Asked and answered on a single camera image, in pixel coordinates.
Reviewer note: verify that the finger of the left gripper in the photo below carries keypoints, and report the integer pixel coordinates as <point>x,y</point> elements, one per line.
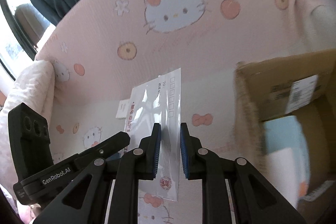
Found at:
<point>104,150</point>

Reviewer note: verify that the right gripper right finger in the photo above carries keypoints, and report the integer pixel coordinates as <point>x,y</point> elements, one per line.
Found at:
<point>233,191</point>

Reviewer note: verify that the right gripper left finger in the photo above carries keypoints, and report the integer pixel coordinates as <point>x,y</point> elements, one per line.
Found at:
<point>107,191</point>

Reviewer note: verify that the small white card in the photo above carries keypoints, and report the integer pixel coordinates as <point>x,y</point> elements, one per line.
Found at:
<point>122,109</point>

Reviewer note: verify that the clear sleeved white envelope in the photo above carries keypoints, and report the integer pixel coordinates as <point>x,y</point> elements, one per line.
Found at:
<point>158,101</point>

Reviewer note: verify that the light blue paper roll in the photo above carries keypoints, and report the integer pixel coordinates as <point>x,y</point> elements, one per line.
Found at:
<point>287,157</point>

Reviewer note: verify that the white shipping label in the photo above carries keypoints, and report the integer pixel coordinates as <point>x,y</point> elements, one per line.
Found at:
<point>301,93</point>

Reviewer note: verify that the brown cardboard box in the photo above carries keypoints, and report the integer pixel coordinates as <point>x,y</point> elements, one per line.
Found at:
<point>262,92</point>

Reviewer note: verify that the pink Hello Kitty blanket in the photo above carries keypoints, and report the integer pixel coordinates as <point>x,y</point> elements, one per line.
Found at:
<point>104,48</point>

